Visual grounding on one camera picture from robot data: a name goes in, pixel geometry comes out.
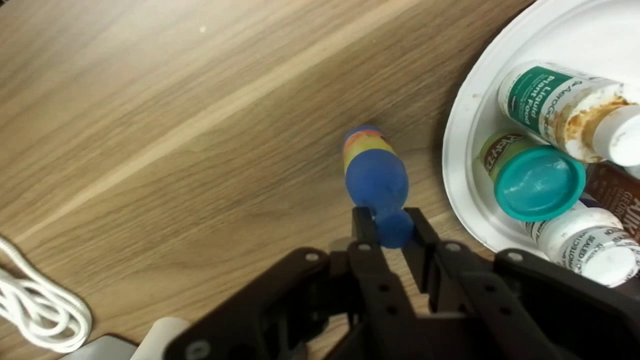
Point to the blue toy bowling pin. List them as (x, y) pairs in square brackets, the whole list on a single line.
[(376, 180)]

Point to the white grey appliance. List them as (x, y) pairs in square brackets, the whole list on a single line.
[(100, 349)]

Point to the white pill bottle green label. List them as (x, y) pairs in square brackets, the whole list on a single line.
[(561, 106)]

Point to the small white-capped pill bottle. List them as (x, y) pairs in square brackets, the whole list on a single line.
[(586, 243)]

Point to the white paper plate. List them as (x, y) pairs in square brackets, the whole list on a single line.
[(466, 132)]

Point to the teal-lid play-doh tub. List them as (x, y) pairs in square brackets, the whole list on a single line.
[(540, 183)]

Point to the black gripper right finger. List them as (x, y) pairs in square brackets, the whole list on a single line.
[(507, 307)]

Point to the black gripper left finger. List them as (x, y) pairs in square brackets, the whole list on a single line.
[(372, 307)]

